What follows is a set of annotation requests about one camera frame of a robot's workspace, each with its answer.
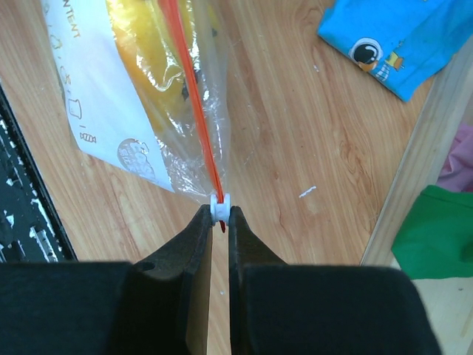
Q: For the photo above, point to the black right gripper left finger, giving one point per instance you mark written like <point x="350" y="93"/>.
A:
<point x="159" y="305"/>

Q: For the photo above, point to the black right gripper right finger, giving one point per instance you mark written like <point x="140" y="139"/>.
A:
<point x="279" y="308"/>

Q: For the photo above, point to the clear zip top bag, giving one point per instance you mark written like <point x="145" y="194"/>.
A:
<point x="107" y="118"/>

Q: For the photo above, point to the orange yellow mango toy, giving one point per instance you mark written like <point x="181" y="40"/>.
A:
<point x="151" y="59"/>

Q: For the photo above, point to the green shirt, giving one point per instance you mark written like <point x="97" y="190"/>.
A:
<point x="435" y="239"/>

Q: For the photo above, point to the pink shirt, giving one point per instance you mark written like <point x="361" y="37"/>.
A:
<point x="456" y="173"/>

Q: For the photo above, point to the wooden clothes rack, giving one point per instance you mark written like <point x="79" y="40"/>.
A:
<point x="448" y="302"/>

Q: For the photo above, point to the blue patterned cloth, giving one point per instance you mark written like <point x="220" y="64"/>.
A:
<point x="400" y="43"/>

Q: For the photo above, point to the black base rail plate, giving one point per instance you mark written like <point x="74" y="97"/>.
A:
<point x="31" y="230"/>

